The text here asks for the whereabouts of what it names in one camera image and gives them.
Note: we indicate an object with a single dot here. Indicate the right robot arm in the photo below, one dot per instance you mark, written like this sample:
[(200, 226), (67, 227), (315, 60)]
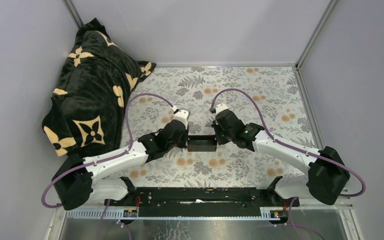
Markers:
[(323, 177)]

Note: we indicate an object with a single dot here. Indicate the black paper box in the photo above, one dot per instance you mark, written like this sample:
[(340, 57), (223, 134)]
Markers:
[(202, 143)]

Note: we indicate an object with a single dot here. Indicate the floral tablecloth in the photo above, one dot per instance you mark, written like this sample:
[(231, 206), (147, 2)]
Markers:
[(272, 90)]

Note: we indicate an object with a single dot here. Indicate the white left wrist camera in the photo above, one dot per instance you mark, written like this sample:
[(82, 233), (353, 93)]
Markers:
[(182, 116)]

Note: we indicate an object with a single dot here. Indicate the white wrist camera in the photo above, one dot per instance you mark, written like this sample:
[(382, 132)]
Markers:
[(182, 116), (220, 108)]

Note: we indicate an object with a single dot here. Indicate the black floral blanket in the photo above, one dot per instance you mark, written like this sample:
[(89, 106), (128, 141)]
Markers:
[(93, 88)]

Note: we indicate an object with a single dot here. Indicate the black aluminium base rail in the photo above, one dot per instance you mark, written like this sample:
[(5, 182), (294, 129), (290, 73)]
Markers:
[(183, 203)]

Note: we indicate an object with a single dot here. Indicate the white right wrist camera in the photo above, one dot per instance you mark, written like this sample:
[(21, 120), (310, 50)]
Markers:
[(220, 108)]

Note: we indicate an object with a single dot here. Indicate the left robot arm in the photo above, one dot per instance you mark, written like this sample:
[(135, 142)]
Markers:
[(81, 180)]

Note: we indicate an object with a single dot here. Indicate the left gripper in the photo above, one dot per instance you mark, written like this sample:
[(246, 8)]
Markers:
[(183, 145)]

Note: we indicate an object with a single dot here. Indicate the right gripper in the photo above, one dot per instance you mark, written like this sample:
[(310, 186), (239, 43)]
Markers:
[(220, 141)]

